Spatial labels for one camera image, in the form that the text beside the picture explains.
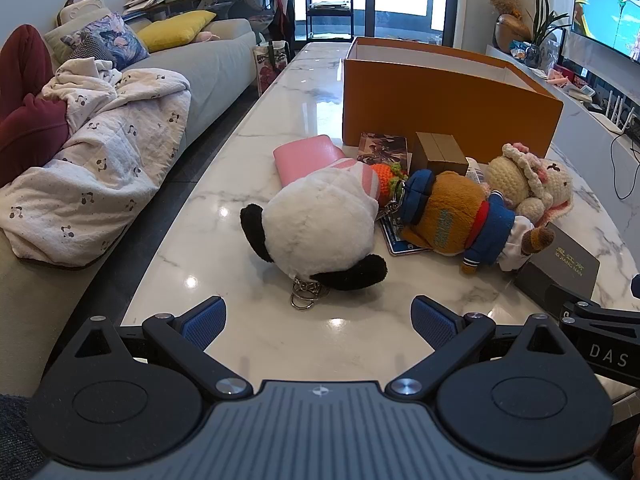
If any cream crocheted sheep doll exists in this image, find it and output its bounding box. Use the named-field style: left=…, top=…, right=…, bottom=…
left=484, top=143, right=575, bottom=223

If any brown bear plush blue hat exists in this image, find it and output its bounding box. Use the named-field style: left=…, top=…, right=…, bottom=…
left=400, top=169, right=556, bottom=276

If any printed tote bag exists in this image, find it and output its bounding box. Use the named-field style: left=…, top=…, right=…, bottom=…
left=252, top=40, right=291, bottom=96

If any blue framed card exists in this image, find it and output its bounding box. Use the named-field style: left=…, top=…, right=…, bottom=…
left=377, top=215, right=436, bottom=257

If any panda plush with keyring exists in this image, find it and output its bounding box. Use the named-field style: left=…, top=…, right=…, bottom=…
left=240, top=157, right=389, bottom=311

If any maroon cushion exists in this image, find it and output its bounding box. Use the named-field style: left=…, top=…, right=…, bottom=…
left=0, top=25, right=70, bottom=188

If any dried flower bunch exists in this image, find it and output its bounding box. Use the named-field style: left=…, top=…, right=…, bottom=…
left=487, top=0, right=524, bottom=17

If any green potted plant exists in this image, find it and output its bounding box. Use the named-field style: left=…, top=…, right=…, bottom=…
left=525, top=0, right=571, bottom=68

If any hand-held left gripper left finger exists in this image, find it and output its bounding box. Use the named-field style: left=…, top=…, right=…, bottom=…
left=65, top=296, right=253, bottom=401

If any white marble television cabinet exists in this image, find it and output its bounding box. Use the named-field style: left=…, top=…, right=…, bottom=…
left=485, top=42, right=640, bottom=271

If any grey patterned pillow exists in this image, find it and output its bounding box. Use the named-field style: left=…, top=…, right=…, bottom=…
left=65, top=35, right=117, bottom=67

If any gold round vase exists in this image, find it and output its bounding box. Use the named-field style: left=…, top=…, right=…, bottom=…
left=495, top=14, right=532, bottom=53

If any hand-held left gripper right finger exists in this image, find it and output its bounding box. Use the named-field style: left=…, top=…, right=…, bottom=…
left=385, top=296, right=596, bottom=401

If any orange crocheted carrot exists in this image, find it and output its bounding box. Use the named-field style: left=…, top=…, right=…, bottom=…
left=370, top=161, right=408, bottom=208

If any pink wallet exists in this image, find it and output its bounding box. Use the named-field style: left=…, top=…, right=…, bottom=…
left=273, top=135, right=347, bottom=188

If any black rolling cart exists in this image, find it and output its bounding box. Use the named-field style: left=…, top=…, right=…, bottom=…
left=304, top=0, right=357, bottom=41

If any dark grey cloth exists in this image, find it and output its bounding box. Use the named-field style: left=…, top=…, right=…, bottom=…
left=0, top=394, right=46, bottom=480

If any dark grey gift box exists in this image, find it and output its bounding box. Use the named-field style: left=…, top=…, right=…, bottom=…
left=515, top=222, right=601, bottom=307

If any white printed blanket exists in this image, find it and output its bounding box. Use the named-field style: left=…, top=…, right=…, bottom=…
left=0, top=57, right=192, bottom=267

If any black cable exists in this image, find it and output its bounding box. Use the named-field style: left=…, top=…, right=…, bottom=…
left=609, top=135, right=640, bottom=201

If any beige plush cushion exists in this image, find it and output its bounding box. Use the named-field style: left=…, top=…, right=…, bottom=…
left=54, top=0, right=121, bottom=27

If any yellow pillow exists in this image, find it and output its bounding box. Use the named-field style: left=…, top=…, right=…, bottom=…
left=136, top=10, right=217, bottom=53

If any gold textured box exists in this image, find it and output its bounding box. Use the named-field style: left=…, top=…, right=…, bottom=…
left=409, top=132, right=470, bottom=177

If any wall television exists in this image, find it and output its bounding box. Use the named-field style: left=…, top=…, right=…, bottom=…
left=570, top=0, right=640, bottom=63

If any white router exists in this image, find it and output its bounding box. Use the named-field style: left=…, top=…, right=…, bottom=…
left=597, top=87, right=640, bottom=134

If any dark hanging bag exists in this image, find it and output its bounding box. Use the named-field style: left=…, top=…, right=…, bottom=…
left=271, top=0, right=297, bottom=43

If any floral blue pillow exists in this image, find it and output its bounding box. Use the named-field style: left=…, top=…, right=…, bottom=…
left=60, top=11, right=151, bottom=68

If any white plastic packet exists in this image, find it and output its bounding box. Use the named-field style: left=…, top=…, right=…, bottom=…
left=466, top=156, right=489, bottom=187

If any grey sofa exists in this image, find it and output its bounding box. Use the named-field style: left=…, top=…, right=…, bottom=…
left=0, top=17, right=258, bottom=396

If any orange cardboard box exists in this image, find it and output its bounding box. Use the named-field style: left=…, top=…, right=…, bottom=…
left=342, top=36, right=564, bottom=163

